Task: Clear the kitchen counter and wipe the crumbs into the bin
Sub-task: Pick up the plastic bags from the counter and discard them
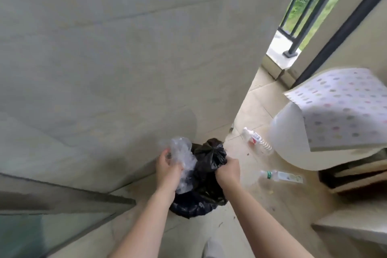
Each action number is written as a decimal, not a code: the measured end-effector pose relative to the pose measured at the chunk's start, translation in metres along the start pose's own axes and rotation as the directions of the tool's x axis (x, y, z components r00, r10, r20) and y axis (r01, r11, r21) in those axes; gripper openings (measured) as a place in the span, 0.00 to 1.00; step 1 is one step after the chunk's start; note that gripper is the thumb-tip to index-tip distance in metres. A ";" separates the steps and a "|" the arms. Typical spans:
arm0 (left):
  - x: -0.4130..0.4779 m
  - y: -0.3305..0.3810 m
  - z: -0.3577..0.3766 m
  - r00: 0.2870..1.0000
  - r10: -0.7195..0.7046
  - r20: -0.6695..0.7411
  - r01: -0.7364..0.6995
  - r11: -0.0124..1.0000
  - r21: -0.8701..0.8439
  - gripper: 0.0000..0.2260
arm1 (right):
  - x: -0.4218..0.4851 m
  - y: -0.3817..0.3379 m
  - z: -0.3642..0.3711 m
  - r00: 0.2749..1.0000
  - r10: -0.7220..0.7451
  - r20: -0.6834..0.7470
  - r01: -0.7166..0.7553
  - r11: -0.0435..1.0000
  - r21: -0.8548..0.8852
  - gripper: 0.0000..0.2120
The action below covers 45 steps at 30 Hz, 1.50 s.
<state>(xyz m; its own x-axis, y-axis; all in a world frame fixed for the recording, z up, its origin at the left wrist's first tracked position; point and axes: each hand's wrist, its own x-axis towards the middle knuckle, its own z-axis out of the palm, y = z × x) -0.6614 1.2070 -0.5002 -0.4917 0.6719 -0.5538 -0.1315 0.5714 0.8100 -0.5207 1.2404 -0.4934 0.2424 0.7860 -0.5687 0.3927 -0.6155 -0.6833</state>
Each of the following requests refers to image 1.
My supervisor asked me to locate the black balcony railing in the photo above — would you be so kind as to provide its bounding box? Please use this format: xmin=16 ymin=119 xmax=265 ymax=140
xmin=278 ymin=0 xmax=354 ymax=58

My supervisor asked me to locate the clear plastic bag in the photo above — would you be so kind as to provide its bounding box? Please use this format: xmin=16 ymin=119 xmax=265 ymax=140
xmin=158 ymin=137 xmax=196 ymax=195

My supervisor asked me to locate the white slab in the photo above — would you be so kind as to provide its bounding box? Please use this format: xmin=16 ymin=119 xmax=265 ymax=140
xmin=311 ymin=208 xmax=387 ymax=245

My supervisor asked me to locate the polka dot cloth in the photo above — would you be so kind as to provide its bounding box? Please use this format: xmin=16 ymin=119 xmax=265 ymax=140
xmin=283 ymin=68 xmax=387 ymax=152

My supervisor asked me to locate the plastic bottle green label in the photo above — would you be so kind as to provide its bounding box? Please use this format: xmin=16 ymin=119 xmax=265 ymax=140
xmin=259 ymin=170 xmax=306 ymax=185

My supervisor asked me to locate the black door frame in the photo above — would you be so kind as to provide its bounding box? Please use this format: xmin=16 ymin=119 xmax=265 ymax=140
xmin=291 ymin=0 xmax=387 ymax=89

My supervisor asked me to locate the person's left hand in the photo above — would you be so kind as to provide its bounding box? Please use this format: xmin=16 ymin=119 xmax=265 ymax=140
xmin=154 ymin=147 xmax=185 ymax=204

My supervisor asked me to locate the person's right hand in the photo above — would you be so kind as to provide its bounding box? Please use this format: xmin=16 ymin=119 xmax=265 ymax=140
xmin=215 ymin=158 xmax=241 ymax=197

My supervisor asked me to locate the person's right forearm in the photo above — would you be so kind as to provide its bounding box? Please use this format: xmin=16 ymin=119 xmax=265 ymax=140
xmin=222 ymin=181 xmax=315 ymax=258

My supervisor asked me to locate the person's left forearm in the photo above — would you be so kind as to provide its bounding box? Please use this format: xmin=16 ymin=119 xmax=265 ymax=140
xmin=108 ymin=189 xmax=177 ymax=258

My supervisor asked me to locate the black plastic bag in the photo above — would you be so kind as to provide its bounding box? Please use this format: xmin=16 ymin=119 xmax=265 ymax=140
xmin=169 ymin=138 xmax=229 ymax=219

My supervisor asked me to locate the plastic bottle red label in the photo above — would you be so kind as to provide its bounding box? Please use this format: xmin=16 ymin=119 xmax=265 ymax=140
xmin=243 ymin=127 xmax=274 ymax=156

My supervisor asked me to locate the person's grey shoe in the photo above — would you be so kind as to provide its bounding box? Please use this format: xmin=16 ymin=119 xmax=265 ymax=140
xmin=202 ymin=236 xmax=226 ymax=258

